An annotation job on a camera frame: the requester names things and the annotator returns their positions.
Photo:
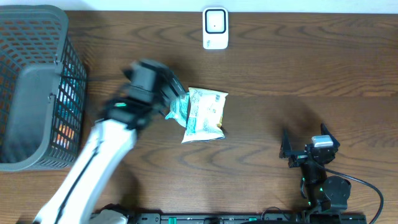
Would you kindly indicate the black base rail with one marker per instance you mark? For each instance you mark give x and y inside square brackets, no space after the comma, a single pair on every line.
[111,216]

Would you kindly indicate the orange tissue pack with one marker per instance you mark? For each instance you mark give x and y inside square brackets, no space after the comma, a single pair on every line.
[64,136]

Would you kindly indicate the grey plastic mesh basket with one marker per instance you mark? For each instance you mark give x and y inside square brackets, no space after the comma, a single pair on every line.
[35,52]

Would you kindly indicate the cream snack bag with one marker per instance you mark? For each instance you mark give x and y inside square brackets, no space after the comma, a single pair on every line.
[206,115]

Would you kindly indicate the teal snack packet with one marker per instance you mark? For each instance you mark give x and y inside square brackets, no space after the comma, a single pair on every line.
[179,109]

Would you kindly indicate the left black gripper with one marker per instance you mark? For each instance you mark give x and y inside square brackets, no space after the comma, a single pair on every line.
[175,89]

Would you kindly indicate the blue mouthwash bottle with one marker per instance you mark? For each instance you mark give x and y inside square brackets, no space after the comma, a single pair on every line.
[67,104]

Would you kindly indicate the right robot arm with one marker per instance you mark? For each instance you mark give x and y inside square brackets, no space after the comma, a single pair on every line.
[324,193]

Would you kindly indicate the white barcode scanner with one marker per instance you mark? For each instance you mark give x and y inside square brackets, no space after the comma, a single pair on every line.
[215,26]

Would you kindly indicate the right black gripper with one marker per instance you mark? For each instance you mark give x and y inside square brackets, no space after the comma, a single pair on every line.
[285,149]

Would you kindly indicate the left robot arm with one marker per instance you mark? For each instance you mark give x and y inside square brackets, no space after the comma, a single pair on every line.
[110,139]

